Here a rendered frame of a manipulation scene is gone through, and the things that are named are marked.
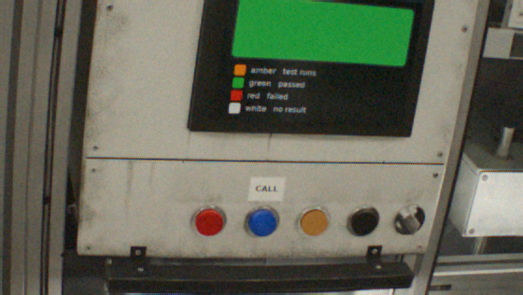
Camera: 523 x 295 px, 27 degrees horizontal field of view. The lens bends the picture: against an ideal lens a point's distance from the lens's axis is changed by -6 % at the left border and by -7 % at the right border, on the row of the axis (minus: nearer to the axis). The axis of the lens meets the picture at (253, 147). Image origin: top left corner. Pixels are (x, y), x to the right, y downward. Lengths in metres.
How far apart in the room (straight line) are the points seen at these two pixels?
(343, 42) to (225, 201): 0.22
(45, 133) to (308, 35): 0.29
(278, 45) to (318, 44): 0.04
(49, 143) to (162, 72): 0.14
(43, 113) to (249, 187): 0.25
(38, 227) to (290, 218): 0.29
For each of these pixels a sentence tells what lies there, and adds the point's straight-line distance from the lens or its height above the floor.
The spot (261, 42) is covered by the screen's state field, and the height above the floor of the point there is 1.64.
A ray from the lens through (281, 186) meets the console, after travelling 1.25.
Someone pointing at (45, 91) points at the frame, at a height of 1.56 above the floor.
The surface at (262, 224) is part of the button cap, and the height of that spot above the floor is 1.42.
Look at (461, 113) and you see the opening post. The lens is 1.30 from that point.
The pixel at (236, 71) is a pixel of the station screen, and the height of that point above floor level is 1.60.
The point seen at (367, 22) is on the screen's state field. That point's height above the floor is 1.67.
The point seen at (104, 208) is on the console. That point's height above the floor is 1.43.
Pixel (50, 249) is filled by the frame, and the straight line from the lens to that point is 1.26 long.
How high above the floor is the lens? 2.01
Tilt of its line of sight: 24 degrees down
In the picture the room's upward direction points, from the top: 8 degrees clockwise
